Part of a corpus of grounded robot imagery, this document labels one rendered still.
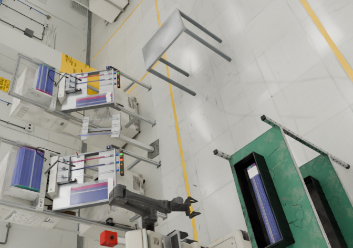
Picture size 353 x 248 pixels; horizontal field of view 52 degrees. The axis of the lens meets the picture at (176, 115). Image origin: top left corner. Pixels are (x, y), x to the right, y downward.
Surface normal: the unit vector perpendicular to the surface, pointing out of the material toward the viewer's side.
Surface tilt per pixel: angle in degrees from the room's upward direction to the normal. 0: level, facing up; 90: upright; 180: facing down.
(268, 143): 0
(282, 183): 0
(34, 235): 90
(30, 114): 90
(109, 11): 90
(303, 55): 0
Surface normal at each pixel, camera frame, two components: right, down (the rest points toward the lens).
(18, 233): 0.66, -0.56
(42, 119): 0.13, 0.75
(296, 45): -0.75, -0.36
